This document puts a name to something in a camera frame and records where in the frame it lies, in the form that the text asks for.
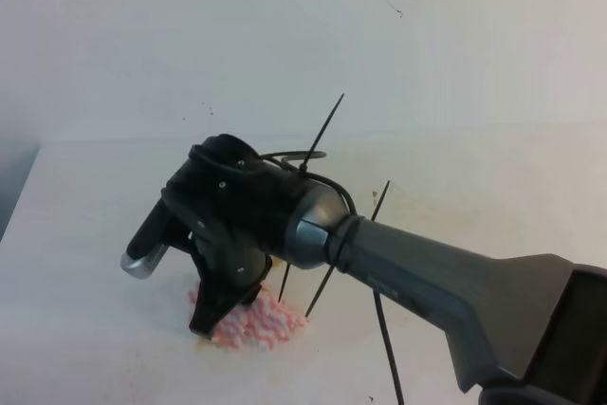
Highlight black zip tie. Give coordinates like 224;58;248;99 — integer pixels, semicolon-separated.
277;263;291;303
303;180;392;319
299;93;345;175

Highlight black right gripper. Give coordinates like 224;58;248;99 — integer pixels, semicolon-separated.
161;134;308;335

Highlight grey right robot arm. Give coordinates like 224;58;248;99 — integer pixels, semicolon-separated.
161;135;606;404

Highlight pink white striped rag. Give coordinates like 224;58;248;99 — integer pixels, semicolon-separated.
195;284;308;352

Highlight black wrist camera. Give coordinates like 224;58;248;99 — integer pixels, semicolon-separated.
120;199;184;280

